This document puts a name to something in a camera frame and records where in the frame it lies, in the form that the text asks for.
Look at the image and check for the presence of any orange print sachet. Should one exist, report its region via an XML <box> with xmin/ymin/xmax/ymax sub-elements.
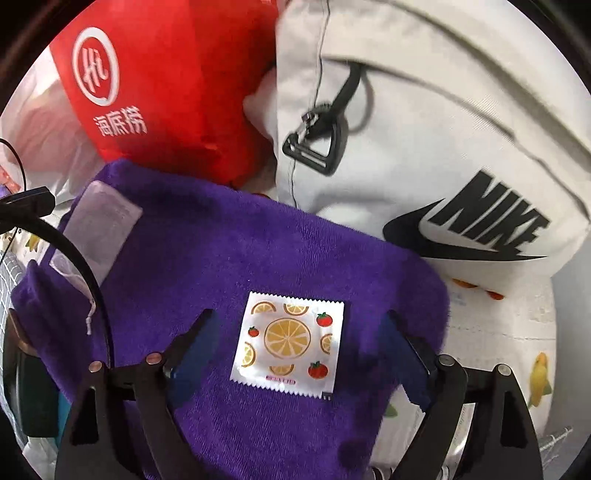
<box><xmin>230</xmin><ymin>292</ymin><xmax>345</xmax><ymax>400</ymax></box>

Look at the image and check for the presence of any white Miniso plastic bag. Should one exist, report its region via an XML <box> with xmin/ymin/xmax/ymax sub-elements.
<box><xmin>1</xmin><ymin>49</ymin><xmax>104</xmax><ymax>204</ymax></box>

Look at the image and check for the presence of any purple fleece towel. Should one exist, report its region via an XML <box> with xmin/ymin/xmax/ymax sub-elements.
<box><xmin>11</xmin><ymin>160</ymin><xmax>449</xmax><ymax>479</ymax></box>

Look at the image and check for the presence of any red Haidilao paper bag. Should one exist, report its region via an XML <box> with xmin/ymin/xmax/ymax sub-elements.
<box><xmin>50</xmin><ymin>0</ymin><xmax>279</xmax><ymax>188</ymax></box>

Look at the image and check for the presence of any beige Nike bag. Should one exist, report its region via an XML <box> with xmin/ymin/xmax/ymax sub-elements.
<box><xmin>245</xmin><ymin>1</ymin><xmax>590</xmax><ymax>289</ymax></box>

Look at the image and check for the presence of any black cable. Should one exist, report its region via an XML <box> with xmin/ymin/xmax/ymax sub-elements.
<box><xmin>0</xmin><ymin>138</ymin><xmax>115</xmax><ymax>370</ymax></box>

